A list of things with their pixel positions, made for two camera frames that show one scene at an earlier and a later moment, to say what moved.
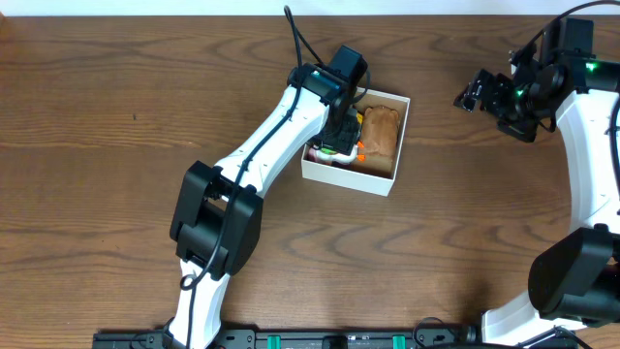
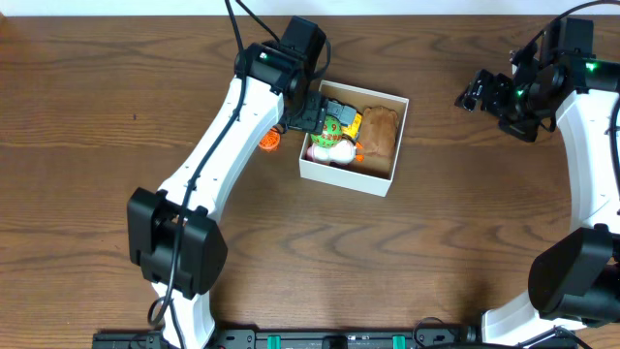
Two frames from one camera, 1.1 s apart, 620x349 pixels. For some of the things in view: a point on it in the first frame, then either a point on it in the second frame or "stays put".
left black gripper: (342, 134) to (313, 112)
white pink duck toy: (315, 155) stays put
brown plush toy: (381, 131) stays put
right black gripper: (500, 85) stays put
